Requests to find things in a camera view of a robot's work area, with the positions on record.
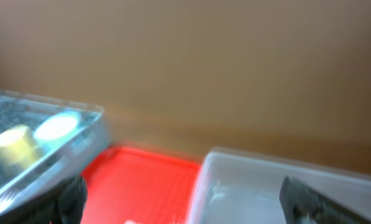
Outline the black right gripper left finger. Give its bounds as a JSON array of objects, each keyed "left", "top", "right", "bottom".
[{"left": 0, "top": 175, "right": 88, "bottom": 224}]

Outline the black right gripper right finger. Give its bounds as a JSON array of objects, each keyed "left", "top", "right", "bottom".
[{"left": 279, "top": 176, "right": 371, "bottom": 224}]

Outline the yellow plastic cup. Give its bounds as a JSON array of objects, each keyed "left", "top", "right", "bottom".
[{"left": 0, "top": 124, "right": 43, "bottom": 170}]

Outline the pale blue bowl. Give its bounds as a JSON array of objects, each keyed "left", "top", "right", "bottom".
[{"left": 33, "top": 111, "right": 82, "bottom": 148}]

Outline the grey dishwasher rack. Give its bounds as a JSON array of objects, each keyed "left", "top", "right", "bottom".
[{"left": 0, "top": 90, "right": 111, "bottom": 223}]

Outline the red plastic tray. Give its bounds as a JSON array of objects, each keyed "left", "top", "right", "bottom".
[{"left": 81, "top": 146, "right": 200, "bottom": 224}]

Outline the crumpled white napkin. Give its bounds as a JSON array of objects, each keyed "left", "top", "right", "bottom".
[{"left": 124, "top": 220, "right": 142, "bottom": 224}]

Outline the clear plastic bin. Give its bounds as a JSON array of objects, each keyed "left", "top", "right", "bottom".
[{"left": 185, "top": 147, "right": 371, "bottom": 224}]

